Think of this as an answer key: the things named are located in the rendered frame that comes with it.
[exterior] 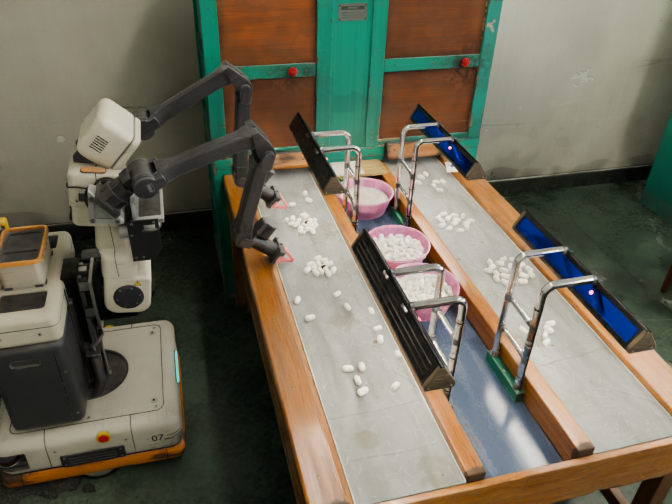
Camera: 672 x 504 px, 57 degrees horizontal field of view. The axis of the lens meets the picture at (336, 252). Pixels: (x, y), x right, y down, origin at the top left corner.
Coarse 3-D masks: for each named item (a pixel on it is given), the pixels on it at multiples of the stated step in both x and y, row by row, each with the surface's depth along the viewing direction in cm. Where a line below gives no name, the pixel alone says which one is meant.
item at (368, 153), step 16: (464, 144) 319; (224, 160) 290; (336, 160) 305; (352, 160) 308; (384, 160) 317; (368, 176) 315; (224, 192) 299; (224, 208) 307; (224, 224) 312; (224, 240) 317; (224, 256) 323; (224, 272) 328; (224, 288) 334
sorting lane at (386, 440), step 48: (288, 192) 286; (288, 240) 252; (336, 240) 254; (288, 288) 226; (336, 288) 227; (336, 336) 205; (384, 336) 206; (336, 384) 188; (384, 384) 188; (336, 432) 173; (384, 432) 173; (432, 432) 174; (384, 480) 160; (432, 480) 161
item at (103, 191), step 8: (96, 184) 189; (104, 184) 186; (112, 184) 184; (120, 184) 184; (96, 192) 185; (104, 192) 184; (112, 192) 184; (120, 192) 184; (128, 192) 185; (96, 200) 181; (104, 200) 183; (112, 200) 184; (120, 200) 185; (104, 208) 183; (112, 208) 185; (120, 208) 189; (112, 216) 185
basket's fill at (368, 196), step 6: (360, 192) 289; (366, 192) 289; (372, 192) 290; (378, 192) 290; (342, 198) 285; (348, 198) 284; (360, 198) 284; (366, 198) 285; (372, 198) 284; (378, 198) 285; (384, 198) 285; (366, 204) 280; (372, 204) 281
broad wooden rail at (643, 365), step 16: (480, 192) 286; (496, 192) 287; (496, 208) 274; (512, 208) 275; (512, 224) 264; (512, 240) 257; (544, 272) 237; (560, 288) 228; (576, 304) 220; (592, 320) 212; (608, 336) 206; (624, 352) 200; (640, 352) 200; (640, 368) 194; (656, 368) 194; (656, 384) 188
